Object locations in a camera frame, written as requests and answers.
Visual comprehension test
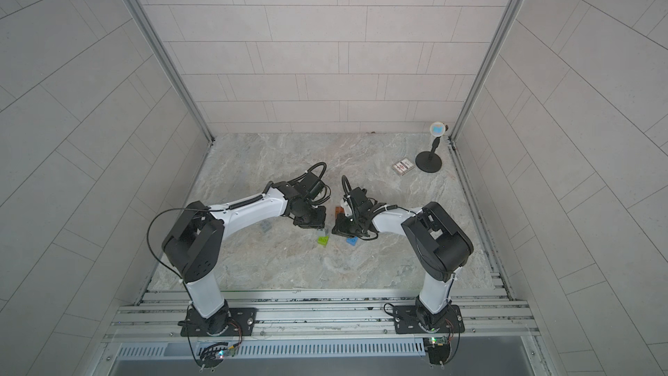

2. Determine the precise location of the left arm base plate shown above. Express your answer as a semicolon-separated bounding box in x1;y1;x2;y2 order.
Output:
177;306;257;337

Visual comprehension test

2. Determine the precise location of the grey lego brick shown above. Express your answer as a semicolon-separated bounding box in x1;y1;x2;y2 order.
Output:
260;220;272;233

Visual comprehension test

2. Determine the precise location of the black stand with round disc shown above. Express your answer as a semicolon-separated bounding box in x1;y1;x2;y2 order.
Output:
415;121;449;173

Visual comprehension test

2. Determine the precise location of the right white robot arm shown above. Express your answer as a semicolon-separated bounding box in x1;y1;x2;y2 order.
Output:
332;187;474;334

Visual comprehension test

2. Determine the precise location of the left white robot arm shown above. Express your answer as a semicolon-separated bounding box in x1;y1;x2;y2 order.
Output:
162;169;331;336

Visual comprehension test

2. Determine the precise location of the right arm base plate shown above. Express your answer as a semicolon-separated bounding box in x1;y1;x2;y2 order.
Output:
391;304;466;336

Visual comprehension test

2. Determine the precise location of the left circuit board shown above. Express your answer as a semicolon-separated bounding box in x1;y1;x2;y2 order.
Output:
198;342;238;371

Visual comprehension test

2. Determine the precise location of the aluminium rail frame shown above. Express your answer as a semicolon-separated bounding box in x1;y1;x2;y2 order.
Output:
103;287;539;342

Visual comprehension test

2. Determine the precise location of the right circuit board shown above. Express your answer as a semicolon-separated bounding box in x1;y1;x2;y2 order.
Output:
423;337;456;367

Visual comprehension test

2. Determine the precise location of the circuit board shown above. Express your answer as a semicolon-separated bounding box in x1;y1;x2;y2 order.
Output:
198;342;238;371
423;337;456;367

